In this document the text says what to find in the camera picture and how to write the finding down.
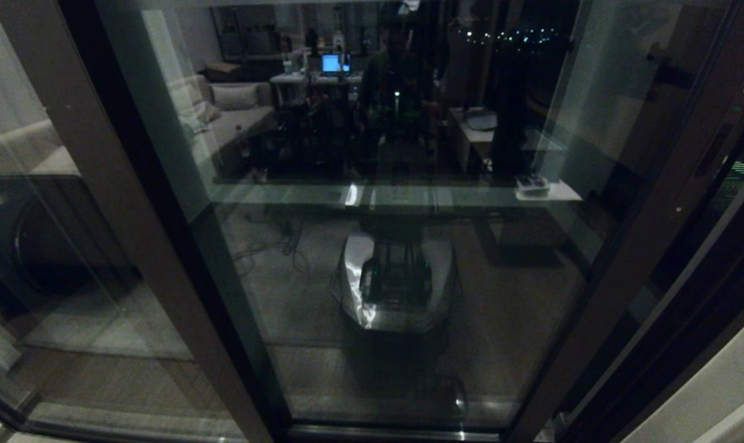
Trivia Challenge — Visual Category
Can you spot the brown-framed sliding glass door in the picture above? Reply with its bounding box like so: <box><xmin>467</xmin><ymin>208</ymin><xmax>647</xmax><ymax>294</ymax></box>
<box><xmin>95</xmin><ymin>0</ymin><xmax>744</xmax><ymax>443</ymax></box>

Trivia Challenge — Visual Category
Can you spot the dark brown door jamb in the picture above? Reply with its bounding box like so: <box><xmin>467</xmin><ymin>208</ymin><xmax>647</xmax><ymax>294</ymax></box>
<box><xmin>556</xmin><ymin>178</ymin><xmax>744</xmax><ymax>443</ymax></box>

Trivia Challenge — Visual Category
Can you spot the recessed door pull latch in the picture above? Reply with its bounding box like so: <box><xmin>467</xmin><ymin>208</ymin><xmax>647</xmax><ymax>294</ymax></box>
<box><xmin>695</xmin><ymin>123</ymin><xmax>734</xmax><ymax>179</ymax></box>

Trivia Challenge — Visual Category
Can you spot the brown-framed fixed glass panel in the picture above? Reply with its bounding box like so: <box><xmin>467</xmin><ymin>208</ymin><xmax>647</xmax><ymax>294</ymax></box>
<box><xmin>0</xmin><ymin>0</ymin><xmax>292</xmax><ymax>443</ymax></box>

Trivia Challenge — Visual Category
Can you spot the dark front-load washing machine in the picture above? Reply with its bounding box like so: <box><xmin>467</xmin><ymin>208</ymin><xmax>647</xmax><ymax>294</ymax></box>
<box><xmin>0</xmin><ymin>175</ymin><xmax>132</xmax><ymax>305</ymax></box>

